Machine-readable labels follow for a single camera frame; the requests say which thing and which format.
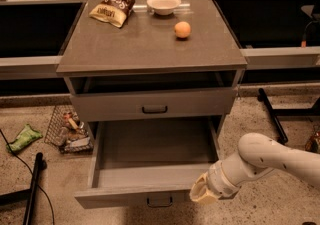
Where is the orange fruit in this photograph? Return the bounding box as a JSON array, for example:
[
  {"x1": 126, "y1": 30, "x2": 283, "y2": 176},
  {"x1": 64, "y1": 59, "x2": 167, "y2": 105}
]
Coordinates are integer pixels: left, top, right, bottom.
[{"x1": 174, "y1": 21, "x2": 191, "y2": 39}]

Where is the white bowl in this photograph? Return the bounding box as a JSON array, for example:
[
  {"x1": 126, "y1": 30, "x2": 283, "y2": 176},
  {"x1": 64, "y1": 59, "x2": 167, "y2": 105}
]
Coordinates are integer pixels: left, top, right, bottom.
[{"x1": 147, "y1": 0, "x2": 181, "y2": 16}]

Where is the brown chip bag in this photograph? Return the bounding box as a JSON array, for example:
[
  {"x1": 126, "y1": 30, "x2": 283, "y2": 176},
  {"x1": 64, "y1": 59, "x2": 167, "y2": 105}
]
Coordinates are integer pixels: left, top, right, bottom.
[{"x1": 89, "y1": 0, "x2": 135, "y2": 28}]

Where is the black stand leg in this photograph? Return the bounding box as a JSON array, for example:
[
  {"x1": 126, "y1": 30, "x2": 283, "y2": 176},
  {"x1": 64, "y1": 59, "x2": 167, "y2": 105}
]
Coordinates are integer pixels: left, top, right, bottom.
[
  {"x1": 257, "y1": 88, "x2": 320, "y2": 145},
  {"x1": 0, "y1": 152, "x2": 46, "y2": 225}
]

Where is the green snack bag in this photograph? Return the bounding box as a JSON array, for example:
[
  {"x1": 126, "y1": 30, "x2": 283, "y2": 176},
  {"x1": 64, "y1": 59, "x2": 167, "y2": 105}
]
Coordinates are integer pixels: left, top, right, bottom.
[{"x1": 6, "y1": 124, "x2": 43, "y2": 153}]

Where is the black stand leg left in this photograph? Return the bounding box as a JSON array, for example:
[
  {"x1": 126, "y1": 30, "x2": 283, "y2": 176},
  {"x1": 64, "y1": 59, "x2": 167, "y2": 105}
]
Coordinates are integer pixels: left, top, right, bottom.
[{"x1": 0, "y1": 152, "x2": 46, "y2": 225}]

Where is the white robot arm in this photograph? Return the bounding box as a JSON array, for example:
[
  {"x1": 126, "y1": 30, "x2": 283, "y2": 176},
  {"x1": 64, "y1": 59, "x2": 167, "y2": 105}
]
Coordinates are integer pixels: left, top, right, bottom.
[{"x1": 189, "y1": 133, "x2": 320, "y2": 204}]

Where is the grey drawer cabinet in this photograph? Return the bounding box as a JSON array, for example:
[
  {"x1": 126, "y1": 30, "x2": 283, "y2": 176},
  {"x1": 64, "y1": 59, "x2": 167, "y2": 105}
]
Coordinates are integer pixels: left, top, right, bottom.
[{"x1": 55, "y1": 0, "x2": 248, "y2": 137}]

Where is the snack basket right edge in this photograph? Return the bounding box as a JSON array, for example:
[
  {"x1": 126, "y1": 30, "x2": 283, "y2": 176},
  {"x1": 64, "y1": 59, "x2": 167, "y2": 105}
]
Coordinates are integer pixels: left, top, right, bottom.
[{"x1": 305, "y1": 126, "x2": 320, "y2": 154}]

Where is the grey drawer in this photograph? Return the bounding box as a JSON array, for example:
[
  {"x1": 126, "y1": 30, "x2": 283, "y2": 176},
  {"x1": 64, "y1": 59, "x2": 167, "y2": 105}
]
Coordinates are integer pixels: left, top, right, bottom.
[
  {"x1": 71, "y1": 88, "x2": 236, "y2": 122},
  {"x1": 75, "y1": 116, "x2": 220, "y2": 209}
]

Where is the wire basket with items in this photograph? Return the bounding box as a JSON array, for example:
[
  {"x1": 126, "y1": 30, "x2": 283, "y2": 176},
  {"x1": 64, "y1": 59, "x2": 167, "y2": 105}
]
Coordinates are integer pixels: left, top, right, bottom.
[{"x1": 45, "y1": 105, "x2": 93, "y2": 154}]

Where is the black cable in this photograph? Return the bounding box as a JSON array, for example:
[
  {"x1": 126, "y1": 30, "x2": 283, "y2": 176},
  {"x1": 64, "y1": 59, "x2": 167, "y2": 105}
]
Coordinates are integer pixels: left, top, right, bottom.
[{"x1": 0, "y1": 128, "x2": 56, "y2": 225}]

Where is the black stand leg right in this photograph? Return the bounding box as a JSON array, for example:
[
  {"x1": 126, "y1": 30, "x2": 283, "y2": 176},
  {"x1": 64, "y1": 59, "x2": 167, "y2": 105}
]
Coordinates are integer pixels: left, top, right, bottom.
[{"x1": 257, "y1": 88, "x2": 320, "y2": 145}]

